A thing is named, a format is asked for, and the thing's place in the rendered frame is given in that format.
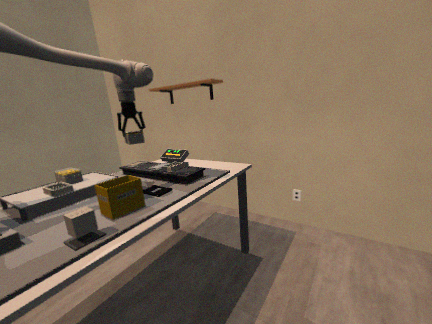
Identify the red trough reservoir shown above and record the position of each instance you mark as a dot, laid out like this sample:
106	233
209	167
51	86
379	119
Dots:
171	167

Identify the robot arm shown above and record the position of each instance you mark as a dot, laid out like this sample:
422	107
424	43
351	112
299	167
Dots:
127	75

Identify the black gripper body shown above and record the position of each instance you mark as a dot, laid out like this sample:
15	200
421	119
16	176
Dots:
128	107

